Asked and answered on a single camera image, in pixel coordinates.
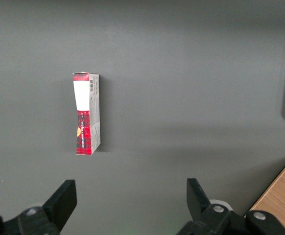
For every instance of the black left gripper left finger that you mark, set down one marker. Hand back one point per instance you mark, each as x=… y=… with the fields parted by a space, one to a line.
x=54 y=213

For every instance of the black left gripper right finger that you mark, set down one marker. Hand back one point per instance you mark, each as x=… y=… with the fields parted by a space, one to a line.
x=201 y=215

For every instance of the wooden drawer cabinet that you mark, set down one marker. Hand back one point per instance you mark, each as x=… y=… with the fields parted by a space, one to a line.
x=279 y=195

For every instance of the red plaid carton box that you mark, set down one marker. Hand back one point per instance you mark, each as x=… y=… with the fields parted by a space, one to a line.
x=82 y=93

